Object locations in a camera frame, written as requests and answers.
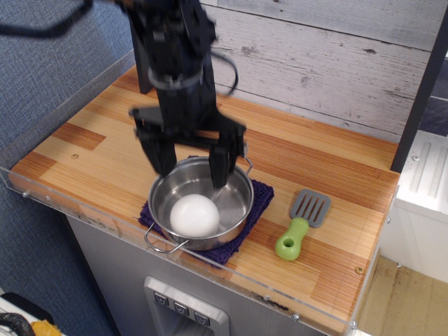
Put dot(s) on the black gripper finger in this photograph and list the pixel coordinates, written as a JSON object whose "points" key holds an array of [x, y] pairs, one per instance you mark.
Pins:
{"points": [[161, 154], [222, 158]]}

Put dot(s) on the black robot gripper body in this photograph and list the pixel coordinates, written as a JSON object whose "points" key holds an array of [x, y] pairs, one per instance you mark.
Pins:
{"points": [[189, 117]]}

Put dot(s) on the white toy mushroom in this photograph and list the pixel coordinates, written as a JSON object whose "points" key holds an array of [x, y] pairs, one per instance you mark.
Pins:
{"points": [[194, 216]]}

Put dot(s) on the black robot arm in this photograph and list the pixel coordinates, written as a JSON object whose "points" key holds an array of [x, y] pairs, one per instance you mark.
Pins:
{"points": [[176, 38]]}

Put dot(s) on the stainless steel pot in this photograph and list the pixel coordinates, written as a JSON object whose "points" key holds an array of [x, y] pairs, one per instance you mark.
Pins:
{"points": [[192, 176]]}

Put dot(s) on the purple cloth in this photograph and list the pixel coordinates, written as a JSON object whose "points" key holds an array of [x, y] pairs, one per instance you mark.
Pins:
{"points": [[263, 196]]}

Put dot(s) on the clear acrylic guard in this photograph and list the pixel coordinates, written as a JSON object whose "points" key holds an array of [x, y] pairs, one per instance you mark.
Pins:
{"points": [[310, 249]]}

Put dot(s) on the green grey toy spatula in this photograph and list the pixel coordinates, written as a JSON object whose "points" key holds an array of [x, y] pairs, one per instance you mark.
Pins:
{"points": [[308, 211]]}

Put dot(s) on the grey toy fridge cabinet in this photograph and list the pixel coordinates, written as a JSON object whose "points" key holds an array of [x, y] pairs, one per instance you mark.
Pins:
{"points": [[261, 294]]}

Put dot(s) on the silver dispenser panel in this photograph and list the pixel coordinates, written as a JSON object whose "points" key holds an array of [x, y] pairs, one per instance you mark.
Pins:
{"points": [[176, 312]]}

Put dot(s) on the white side cabinet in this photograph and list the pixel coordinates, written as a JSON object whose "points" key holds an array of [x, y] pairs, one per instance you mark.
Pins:
{"points": [[415, 233]]}

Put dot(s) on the black yellow object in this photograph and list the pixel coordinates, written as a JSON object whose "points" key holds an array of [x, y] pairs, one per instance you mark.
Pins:
{"points": [[19, 316]]}

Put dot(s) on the dark right post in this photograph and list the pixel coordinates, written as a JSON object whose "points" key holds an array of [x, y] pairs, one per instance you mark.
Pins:
{"points": [[428, 80]]}

